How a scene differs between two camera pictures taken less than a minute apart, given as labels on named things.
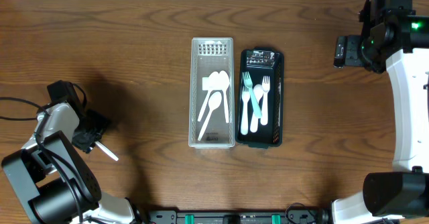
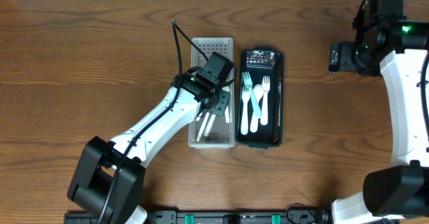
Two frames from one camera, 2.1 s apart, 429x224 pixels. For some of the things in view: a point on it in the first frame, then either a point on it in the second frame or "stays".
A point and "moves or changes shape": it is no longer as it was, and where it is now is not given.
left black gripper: x=88 y=134 → x=220 y=104
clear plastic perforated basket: x=212 y=112 stays
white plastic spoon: x=106 y=150 moves or changes shape
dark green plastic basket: x=259 y=62 stays
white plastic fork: x=264 y=110 stays
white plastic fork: x=245 y=96 stays
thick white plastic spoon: x=259 y=94 stays
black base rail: x=304 y=216 stays
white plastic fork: x=264 y=107 → x=248 y=82
